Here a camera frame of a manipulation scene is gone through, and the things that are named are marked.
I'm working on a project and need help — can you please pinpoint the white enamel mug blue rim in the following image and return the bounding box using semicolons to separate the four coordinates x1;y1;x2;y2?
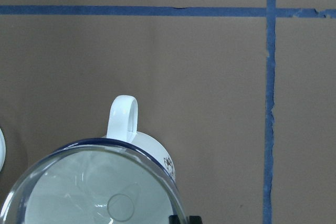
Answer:
60;95;176;183

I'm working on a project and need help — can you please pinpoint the clear glass funnel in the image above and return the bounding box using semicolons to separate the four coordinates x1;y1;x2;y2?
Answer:
1;145;188;223

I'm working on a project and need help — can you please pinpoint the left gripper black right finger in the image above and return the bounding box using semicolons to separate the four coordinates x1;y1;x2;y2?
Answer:
188;216;202;224

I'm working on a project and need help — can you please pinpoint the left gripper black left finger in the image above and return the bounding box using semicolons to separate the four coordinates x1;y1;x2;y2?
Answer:
169;215;181;224

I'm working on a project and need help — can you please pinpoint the white round mug lid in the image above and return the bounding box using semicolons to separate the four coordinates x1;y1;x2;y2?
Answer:
0;129;6;171

